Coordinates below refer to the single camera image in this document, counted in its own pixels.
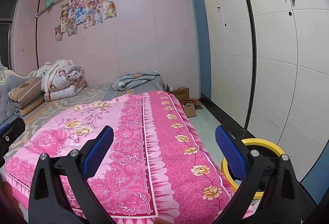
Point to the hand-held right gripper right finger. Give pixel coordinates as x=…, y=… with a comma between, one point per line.
x=228, y=150

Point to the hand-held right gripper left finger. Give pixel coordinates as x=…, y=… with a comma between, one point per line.
x=99, y=150

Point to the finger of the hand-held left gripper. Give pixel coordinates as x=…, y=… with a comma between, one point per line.
x=12, y=127

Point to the yellow trash bin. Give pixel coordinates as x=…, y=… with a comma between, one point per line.
x=257, y=142

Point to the person's left forearm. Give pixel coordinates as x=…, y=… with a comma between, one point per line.
x=7, y=203

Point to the grey tufted bed headboard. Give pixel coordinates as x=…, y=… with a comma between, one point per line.
x=3, y=95

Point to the folded striped quilt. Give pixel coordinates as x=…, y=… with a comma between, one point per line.
x=25, y=95

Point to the open brown cardboard box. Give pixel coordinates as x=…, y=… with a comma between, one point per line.
x=191, y=110

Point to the pink floral bed sheet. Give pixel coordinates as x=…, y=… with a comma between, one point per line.
x=167, y=136

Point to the white plush toy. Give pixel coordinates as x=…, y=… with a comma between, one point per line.
x=45, y=69

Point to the folded floral quilt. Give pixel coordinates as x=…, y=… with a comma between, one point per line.
x=64, y=82

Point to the printed cardboard box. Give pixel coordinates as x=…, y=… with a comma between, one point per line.
x=180, y=94

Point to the folded grey blanket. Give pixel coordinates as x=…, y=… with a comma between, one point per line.
x=136, y=80

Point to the dark window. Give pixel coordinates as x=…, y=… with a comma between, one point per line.
x=5, y=41

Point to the white and blue wardrobe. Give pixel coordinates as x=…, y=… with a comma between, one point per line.
x=277, y=59

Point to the white wall pipe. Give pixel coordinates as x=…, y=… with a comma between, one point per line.
x=43, y=11

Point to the cluster of wall posters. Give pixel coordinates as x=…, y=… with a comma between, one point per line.
x=79, y=13

